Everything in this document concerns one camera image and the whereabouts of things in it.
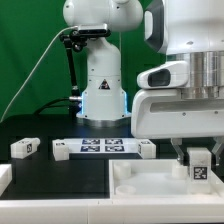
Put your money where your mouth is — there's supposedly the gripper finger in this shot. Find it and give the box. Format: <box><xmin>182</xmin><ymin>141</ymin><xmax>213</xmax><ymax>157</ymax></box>
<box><xmin>170</xmin><ymin>138</ymin><xmax>184</xmax><ymax>164</ymax></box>
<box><xmin>212</xmin><ymin>136</ymin><xmax>224</xmax><ymax>161</ymax></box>

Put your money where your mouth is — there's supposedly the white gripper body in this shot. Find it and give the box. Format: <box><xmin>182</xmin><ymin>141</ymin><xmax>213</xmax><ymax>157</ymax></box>
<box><xmin>131</xmin><ymin>89</ymin><xmax>224</xmax><ymax>139</ymax></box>

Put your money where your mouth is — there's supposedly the white square tabletop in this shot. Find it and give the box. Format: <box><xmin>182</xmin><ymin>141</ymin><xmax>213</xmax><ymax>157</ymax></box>
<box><xmin>109</xmin><ymin>159</ymin><xmax>224</xmax><ymax>200</ymax></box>

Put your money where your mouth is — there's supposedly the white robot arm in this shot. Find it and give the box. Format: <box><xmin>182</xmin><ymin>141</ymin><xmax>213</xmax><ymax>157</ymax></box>
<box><xmin>63</xmin><ymin>0</ymin><xmax>224</xmax><ymax>158</ymax></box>

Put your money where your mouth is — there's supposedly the white left fence block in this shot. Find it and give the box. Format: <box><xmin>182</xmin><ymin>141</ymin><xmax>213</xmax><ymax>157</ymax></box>
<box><xmin>0</xmin><ymin>164</ymin><xmax>12</xmax><ymax>196</ymax></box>

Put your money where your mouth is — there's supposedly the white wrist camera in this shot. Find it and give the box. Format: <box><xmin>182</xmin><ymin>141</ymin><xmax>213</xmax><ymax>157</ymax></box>
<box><xmin>137</xmin><ymin>61</ymin><xmax>189</xmax><ymax>89</ymax></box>

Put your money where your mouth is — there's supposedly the white front fence rail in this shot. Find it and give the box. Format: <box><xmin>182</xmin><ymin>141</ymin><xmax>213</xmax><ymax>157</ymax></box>
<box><xmin>0</xmin><ymin>197</ymin><xmax>224</xmax><ymax>224</ymax></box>

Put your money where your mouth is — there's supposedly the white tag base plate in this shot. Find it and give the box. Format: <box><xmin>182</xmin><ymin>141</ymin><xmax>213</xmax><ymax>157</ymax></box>
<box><xmin>64</xmin><ymin>138</ymin><xmax>138</xmax><ymax>154</ymax></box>

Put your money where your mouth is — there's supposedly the grey mounted camera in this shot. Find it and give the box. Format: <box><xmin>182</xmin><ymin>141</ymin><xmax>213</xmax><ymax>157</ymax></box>
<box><xmin>71</xmin><ymin>23</ymin><xmax>110</xmax><ymax>38</ymax></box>

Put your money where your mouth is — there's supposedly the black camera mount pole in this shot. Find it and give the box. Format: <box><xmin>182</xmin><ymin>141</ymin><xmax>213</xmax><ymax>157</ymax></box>
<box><xmin>59</xmin><ymin>33</ymin><xmax>86</xmax><ymax>118</ymax></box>

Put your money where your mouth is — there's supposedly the black base cable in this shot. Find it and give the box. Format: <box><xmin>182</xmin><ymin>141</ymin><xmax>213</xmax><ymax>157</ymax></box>
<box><xmin>33</xmin><ymin>97</ymin><xmax>73</xmax><ymax>116</ymax></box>

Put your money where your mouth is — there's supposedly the white camera cable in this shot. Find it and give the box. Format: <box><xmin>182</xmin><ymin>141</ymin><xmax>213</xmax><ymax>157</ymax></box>
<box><xmin>0</xmin><ymin>26</ymin><xmax>80</xmax><ymax>123</ymax></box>

